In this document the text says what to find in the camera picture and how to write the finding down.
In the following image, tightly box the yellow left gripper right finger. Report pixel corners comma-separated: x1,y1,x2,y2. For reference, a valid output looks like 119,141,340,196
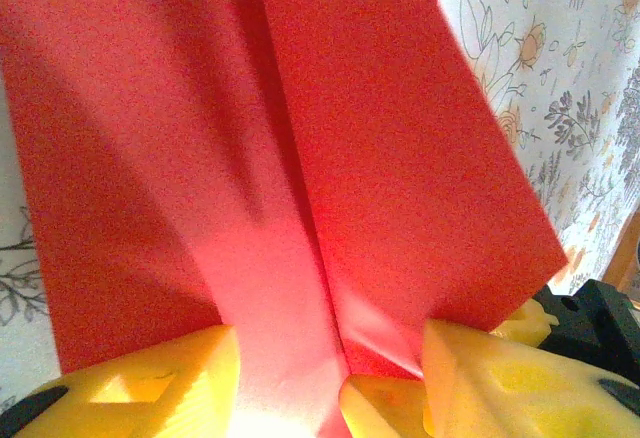
338,318,640,438

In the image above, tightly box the orange wooden board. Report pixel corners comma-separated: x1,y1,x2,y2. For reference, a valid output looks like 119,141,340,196
602,192,640,292

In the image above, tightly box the red cloth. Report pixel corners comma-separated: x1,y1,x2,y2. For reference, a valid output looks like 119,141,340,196
0,0,570,438

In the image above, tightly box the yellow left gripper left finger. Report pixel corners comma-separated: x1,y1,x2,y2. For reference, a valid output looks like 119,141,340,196
0,325,243,438

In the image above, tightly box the floral tablecloth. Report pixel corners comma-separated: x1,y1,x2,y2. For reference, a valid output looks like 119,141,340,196
0,0,640,409

